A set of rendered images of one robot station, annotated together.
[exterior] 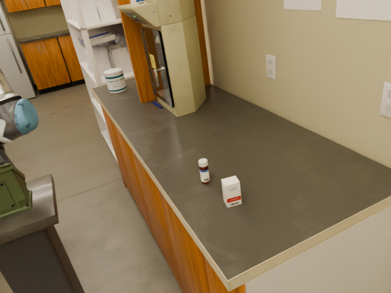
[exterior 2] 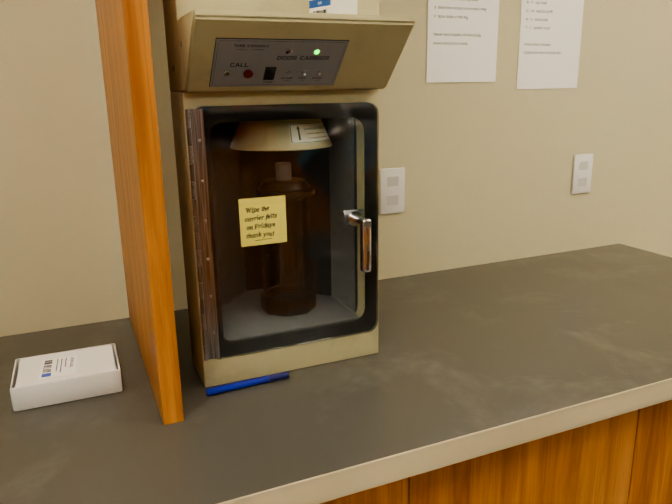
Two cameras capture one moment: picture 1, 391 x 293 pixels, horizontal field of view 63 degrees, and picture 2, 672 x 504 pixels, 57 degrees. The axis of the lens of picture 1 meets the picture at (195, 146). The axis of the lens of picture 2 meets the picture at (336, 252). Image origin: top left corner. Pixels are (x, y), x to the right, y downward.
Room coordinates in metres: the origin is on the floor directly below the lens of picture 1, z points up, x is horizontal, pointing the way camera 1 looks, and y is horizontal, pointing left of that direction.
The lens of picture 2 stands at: (1.72, 1.11, 1.41)
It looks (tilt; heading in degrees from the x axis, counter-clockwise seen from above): 15 degrees down; 268
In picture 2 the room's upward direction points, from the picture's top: 1 degrees counter-clockwise
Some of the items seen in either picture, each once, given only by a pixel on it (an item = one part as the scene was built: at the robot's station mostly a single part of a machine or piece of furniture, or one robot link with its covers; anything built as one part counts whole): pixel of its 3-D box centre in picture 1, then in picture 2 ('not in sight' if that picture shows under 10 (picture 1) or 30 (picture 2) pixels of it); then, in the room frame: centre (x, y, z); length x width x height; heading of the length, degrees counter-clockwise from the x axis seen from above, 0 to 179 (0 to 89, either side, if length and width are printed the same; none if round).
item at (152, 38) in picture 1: (157, 66); (293, 230); (1.76, 0.14, 1.19); 0.30 x 0.01 x 0.40; 21
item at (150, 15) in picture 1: (137, 15); (299, 54); (1.74, 0.18, 1.46); 0.32 x 0.12 x 0.10; 21
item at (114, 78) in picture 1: (115, 80); not in sight; (2.28, 0.49, 1.02); 0.13 x 0.13 x 0.15
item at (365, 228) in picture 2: (159, 76); (361, 241); (1.65, 0.13, 1.17); 0.05 x 0.03 x 0.10; 111
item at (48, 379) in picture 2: not in sight; (68, 374); (2.14, 0.17, 0.96); 0.16 x 0.12 x 0.04; 21
